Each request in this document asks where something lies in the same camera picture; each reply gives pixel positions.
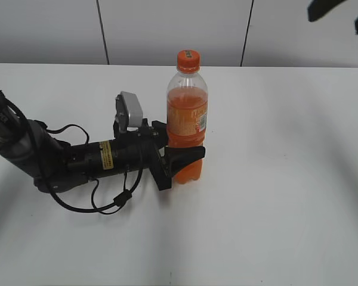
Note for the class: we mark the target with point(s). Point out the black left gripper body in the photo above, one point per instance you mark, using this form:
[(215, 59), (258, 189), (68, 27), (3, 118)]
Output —
[(130, 151)]

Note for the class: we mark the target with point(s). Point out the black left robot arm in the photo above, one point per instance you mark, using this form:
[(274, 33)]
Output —
[(15, 146)]

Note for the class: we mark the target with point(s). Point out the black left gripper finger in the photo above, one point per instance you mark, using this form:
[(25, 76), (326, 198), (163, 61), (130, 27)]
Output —
[(177, 159), (160, 136)]

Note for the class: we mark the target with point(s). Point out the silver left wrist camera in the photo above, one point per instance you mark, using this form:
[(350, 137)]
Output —
[(129, 113)]

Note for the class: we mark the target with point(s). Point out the orange soda bottle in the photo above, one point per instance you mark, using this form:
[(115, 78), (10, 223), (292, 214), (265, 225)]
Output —
[(187, 109)]

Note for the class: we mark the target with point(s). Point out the orange bottle cap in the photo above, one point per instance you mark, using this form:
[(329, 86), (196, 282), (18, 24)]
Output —
[(188, 61)]

